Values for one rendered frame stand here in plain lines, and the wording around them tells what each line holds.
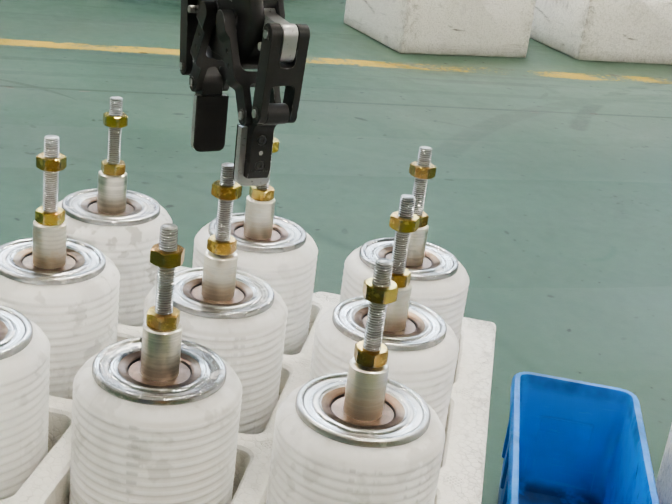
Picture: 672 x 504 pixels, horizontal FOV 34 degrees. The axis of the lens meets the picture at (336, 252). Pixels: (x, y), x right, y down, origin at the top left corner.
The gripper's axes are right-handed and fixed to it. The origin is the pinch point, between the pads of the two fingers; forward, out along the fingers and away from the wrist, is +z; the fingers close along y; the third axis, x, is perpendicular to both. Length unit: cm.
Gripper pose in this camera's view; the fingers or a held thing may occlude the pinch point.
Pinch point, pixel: (229, 146)
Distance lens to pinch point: 69.8
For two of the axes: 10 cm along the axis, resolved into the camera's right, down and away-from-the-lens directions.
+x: 8.7, -0.9, 4.9
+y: 4.8, 3.8, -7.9
